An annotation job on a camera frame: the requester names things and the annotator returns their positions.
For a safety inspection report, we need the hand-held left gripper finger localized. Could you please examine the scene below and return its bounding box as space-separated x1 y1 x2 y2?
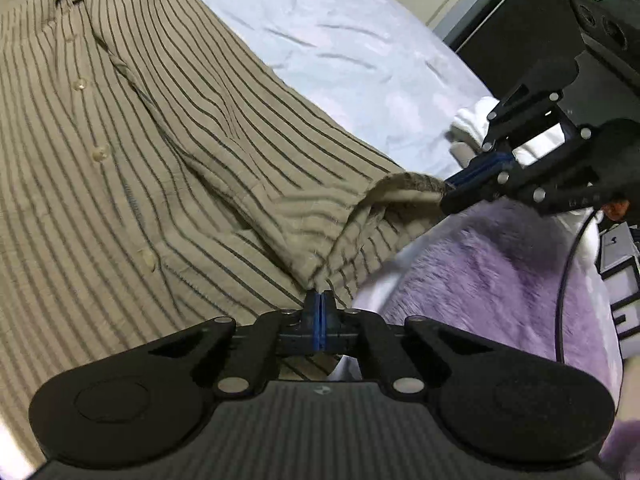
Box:
320 290 496 402
145 290 321 402

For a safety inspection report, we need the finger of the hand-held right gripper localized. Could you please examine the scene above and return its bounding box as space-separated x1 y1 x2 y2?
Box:
445 57 581 188
439 124 602 217

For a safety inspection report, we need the tan striped shirt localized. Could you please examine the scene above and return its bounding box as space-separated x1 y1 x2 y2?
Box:
0 0 453 466

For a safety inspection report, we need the dark wardrobe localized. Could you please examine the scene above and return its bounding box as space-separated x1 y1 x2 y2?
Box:
440 0 640 128

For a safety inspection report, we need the purple fleece robe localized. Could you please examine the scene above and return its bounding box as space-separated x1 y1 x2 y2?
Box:
330 202 640 480

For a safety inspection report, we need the white storage drawer unit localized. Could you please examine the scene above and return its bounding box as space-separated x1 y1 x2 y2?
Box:
597 222 640 342

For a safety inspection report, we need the polka-dot bed sheet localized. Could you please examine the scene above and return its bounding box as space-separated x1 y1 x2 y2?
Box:
180 0 496 181

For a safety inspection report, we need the black cable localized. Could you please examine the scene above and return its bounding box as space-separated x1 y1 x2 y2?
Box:
555 207 602 363

